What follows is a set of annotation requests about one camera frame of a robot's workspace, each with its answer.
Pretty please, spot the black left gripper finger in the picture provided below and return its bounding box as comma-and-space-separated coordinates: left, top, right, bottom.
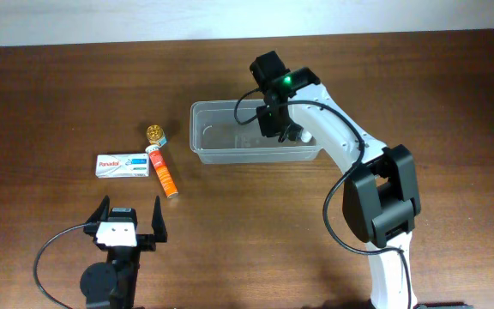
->
151, 196, 168, 243
86, 195, 110, 224

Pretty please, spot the white squeeze tube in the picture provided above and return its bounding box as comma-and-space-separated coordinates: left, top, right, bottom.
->
300, 131, 312, 143

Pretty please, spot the white Panadol medicine box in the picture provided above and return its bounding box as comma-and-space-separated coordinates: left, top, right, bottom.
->
95, 154, 149, 179

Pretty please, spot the small gold-lid jar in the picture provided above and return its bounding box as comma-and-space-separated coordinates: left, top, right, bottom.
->
146, 124, 167, 147

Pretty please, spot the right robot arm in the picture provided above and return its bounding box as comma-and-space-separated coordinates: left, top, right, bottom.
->
250, 51, 421, 308

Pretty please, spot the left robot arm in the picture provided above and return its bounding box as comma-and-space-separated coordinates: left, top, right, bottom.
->
80, 197, 168, 309

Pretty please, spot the clear plastic container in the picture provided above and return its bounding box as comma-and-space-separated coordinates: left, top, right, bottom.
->
190, 100, 322, 164

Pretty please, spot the orange effervescent tablet tube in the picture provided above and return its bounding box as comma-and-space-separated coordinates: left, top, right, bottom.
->
145, 145, 178, 198

